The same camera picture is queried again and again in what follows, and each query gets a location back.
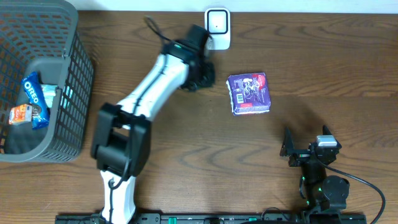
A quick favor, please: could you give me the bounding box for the orange snack packet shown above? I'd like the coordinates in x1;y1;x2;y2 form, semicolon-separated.
9;104;32;125

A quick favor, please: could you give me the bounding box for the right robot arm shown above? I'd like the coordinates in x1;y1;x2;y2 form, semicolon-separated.
280;126;349;213

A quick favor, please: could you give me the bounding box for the white barcode scanner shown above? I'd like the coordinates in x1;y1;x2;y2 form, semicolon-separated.
204;7;231;50

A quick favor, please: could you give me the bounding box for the blue Oreo cookie pack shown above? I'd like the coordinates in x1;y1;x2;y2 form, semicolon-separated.
21;72;50;129

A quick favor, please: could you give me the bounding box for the purple sanitary pad pack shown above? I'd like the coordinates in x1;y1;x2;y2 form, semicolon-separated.
226;72;271;116

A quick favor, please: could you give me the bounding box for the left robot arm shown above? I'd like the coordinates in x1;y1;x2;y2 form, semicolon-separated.
91;40;215;223

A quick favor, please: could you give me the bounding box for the mint green wipes pack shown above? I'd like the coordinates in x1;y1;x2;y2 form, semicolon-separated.
41;84;58;108

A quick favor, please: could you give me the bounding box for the grey plastic mesh basket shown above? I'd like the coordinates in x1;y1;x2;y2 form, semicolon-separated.
1;1;95;163

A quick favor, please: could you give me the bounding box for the left black cable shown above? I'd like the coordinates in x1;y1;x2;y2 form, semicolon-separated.
143;15;172;44

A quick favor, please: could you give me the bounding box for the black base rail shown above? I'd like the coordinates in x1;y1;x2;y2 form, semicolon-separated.
55;213;366;224

